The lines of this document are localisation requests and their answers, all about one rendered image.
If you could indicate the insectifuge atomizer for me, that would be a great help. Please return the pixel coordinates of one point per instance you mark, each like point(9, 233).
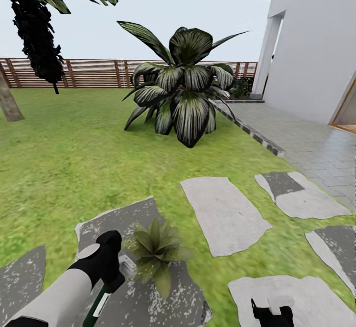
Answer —
point(97, 307)

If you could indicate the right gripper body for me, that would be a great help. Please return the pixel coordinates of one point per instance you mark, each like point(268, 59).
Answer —
point(267, 319)

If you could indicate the pot plant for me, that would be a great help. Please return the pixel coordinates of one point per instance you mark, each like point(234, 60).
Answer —
point(156, 249)

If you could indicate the fixed window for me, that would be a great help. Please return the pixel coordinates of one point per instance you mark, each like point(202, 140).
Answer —
point(346, 116)

